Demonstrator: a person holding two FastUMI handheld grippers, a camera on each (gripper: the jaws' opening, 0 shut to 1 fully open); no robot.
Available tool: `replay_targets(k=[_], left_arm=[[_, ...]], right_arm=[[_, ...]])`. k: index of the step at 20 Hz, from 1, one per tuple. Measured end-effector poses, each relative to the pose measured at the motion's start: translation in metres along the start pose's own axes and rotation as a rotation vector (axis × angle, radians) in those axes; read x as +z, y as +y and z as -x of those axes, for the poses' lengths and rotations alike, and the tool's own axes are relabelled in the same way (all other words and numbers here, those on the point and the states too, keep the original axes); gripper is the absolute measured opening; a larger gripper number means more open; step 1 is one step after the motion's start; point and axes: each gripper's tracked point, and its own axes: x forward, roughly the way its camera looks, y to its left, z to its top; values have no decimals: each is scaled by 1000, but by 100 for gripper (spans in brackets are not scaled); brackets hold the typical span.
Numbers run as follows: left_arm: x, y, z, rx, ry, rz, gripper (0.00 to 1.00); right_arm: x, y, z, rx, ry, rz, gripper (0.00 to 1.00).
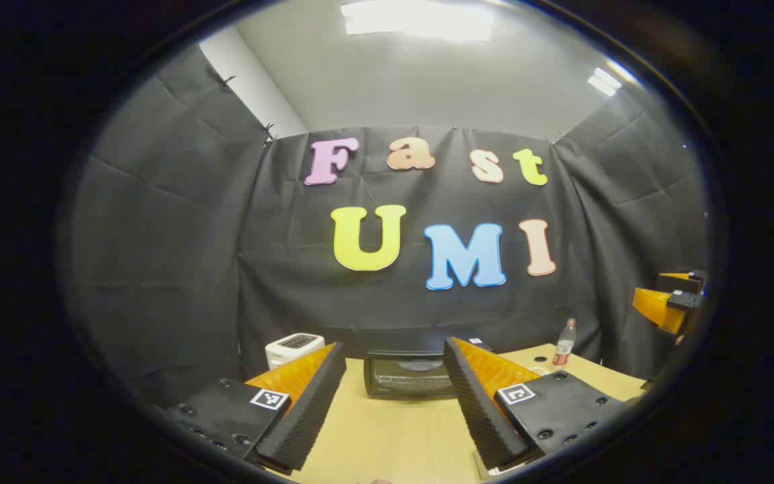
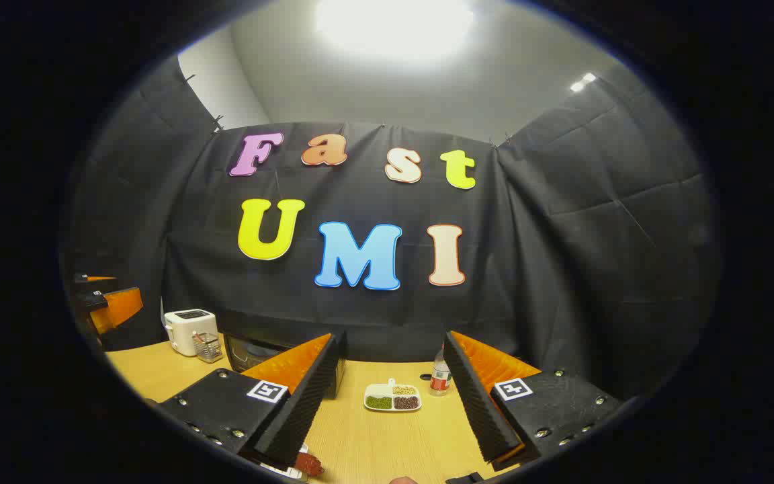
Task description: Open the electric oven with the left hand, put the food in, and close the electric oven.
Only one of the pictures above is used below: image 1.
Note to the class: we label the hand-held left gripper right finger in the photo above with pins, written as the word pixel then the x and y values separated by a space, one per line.
pixel 478 410

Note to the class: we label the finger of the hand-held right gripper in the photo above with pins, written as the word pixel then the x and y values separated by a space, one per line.
pixel 659 308
pixel 686 281

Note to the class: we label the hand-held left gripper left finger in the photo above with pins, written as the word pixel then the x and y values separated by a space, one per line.
pixel 306 410

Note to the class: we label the black electric oven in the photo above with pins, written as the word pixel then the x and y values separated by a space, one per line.
pixel 400 383

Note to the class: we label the white toaster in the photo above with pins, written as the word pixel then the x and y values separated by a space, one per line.
pixel 289 349

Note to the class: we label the clear bottle with red label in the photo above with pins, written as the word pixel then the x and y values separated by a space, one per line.
pixel 564 349

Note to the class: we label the black backdrop cloth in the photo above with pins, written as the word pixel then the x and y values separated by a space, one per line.
pixel 293 289

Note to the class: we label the small ceiling light panel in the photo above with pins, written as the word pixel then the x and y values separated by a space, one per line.
pixel 604 81

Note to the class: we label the large ceiling light panel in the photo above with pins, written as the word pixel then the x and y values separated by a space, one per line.
pixel 417 19

